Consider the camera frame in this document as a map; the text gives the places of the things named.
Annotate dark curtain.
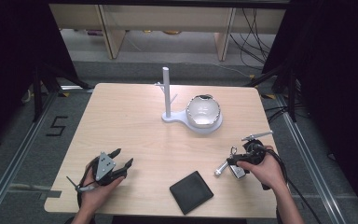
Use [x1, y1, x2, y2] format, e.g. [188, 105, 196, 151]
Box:
[260, 0, 358, 218]
[0, 0, 78, 153]

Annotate grey cable plug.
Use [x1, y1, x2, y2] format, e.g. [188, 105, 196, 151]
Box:
[65, 175, 97, 193]

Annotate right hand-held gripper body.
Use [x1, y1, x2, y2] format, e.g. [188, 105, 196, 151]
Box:
[241, 130, 275, 166]

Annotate white floor cable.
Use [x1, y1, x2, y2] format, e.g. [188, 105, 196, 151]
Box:
[180, 60, 253, 78]

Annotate black wallet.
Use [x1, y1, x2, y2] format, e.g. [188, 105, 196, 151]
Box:
[169, 170, 214, 216]

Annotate white hook stand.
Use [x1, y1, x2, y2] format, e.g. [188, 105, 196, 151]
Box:
[154, 66, 224, 135]

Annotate beige desk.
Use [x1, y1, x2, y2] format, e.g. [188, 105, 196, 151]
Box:
[48, 3, 287, 62]

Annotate silver bowl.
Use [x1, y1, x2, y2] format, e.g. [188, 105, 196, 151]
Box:
[186, 94, 222, 129]

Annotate bunch of keys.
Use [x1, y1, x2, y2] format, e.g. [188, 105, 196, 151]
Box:
[213, 146, 249, 181]

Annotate aluminium floor rail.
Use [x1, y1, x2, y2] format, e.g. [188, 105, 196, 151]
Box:
[0, 88, 60, 224]
[274, 92, 349, 224]

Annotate person's left hand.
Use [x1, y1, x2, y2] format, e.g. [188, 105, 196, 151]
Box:
[78, 161, 127, 217]

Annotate person's right hand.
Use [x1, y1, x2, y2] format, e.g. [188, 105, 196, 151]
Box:
[236, 145, 289, 192]

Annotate black floor cables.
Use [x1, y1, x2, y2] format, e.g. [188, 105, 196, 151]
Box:
[229, 7, 278, 71]

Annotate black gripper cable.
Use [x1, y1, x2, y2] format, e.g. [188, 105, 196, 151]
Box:
[76, 157, 101, 209]
[255, 144, 324, 224]

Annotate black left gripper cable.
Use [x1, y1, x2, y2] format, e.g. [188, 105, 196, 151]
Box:
[76, 157, 101, 209]

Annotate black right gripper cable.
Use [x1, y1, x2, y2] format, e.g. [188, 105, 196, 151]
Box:
[255, 144, 324, 224]

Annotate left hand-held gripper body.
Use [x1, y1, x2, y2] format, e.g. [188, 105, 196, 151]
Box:
[89, 151, 127, 187]

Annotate black metal stand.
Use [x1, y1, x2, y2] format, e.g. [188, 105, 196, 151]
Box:
[31, 63, 91, 122]
[245, 59, 299, 123]

